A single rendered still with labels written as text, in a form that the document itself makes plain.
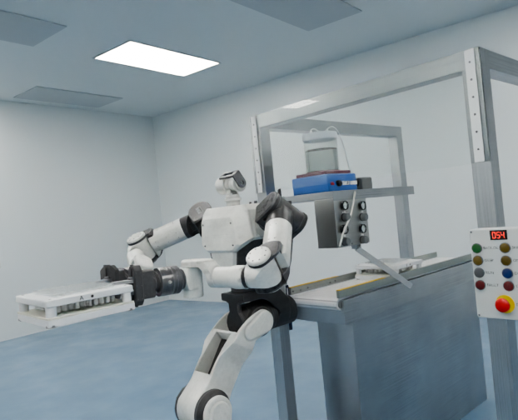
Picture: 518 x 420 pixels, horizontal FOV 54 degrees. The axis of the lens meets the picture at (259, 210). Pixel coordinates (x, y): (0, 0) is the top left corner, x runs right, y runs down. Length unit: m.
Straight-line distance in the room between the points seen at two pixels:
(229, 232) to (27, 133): 5.56
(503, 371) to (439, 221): 3.91
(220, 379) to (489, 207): 1.03
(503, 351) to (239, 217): 0.92
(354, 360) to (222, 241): 0.84
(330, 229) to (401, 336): 0.75
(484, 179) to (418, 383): 1.35
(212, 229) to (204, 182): 5.58
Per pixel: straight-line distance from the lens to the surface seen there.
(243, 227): 1.75
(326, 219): 2.07
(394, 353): 2.54
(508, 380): 1.75
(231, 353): 1.82
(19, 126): 7.12
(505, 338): 1.72
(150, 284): 1.57
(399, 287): 2.47
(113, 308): 1.49
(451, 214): 5.52
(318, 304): 2.19
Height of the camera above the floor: 1.21
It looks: level
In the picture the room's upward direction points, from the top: 6 degrees counter-clockwise
